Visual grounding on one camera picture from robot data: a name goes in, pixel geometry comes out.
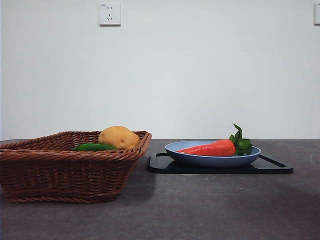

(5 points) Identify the white wall socket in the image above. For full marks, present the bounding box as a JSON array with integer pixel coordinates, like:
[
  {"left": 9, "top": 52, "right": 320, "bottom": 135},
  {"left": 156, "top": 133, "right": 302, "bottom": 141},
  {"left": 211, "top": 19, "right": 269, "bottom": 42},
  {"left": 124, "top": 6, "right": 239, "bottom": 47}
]
[{"left": 99, "top": 2, "right": 122, "bottom": 27}]

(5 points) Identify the green pepper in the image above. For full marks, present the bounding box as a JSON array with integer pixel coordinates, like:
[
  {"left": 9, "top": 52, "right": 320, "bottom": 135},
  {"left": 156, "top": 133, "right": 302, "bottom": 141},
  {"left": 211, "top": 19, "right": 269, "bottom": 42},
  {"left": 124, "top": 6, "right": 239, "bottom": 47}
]
[{"left": 71, "top": 142, "right": 121, "bottom": 152}]

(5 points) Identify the yellow-brown potato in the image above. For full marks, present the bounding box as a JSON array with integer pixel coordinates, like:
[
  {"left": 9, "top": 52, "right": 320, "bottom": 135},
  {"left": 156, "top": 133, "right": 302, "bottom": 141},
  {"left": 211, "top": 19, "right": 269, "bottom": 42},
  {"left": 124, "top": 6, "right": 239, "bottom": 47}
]
[{"left": 97, "top": 125, "right": 141, "bottom": 150}]

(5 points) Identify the black cutting board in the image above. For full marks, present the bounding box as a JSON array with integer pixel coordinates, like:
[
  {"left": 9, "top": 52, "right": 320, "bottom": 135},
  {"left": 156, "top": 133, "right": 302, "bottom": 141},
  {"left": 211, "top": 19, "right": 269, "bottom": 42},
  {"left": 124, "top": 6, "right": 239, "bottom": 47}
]
[{"left": 149, "top": 152, "right": 294, "bottom": 175}]

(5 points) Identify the orange carrot with green leaves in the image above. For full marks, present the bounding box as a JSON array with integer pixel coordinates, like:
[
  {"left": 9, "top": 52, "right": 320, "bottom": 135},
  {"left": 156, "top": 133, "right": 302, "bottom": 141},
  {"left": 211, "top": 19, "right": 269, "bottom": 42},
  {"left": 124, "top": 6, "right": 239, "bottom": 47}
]
[{"left": 176, "top": 123, "right": 253, "bottom": 157}]

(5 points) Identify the light blue round plate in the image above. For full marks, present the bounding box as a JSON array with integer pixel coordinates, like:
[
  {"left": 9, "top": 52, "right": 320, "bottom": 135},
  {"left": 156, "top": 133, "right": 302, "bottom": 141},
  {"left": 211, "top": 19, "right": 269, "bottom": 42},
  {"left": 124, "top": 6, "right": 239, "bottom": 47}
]
[{"left": 164, "top": 140, "right": 262, "bottom": 168}]

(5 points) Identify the brown wicker basket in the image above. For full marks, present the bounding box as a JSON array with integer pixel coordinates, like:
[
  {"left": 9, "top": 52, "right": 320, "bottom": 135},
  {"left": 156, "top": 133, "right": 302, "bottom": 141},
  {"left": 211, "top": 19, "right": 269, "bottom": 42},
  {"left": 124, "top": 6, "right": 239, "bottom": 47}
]
[{"left": 0, "top": 130, "right": 153, "bottom": 204}]

